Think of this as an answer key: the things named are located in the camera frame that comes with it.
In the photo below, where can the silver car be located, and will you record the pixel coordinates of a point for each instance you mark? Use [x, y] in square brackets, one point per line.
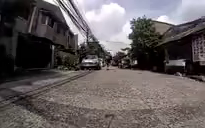
[90, 62]

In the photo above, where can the vehicle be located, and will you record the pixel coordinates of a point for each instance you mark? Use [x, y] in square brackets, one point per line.
[125, 63]

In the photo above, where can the utility pole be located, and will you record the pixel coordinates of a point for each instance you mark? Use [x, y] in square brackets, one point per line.
[87, 38]

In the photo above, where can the green bush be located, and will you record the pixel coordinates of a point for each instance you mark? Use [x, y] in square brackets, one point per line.
[68, 60]

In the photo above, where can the grey concrete road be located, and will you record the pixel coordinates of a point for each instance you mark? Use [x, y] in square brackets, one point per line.
[123, 96]

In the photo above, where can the tall green tree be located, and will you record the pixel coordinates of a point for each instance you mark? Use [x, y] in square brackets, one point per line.
[143, 36]

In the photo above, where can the beige building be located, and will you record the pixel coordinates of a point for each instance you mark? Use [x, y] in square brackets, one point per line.
[162, 27]

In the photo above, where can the dark two-storey building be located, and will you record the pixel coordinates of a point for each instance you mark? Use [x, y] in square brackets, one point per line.
[30, 33]

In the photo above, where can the grey concrete sidewalk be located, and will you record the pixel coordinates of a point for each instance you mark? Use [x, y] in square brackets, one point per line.
[23, 84]

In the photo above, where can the low building with sign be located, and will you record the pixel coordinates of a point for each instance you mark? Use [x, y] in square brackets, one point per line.
[190, 43]

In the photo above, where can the concrete pavement strip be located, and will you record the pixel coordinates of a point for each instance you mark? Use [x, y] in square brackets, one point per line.
[203, 79]

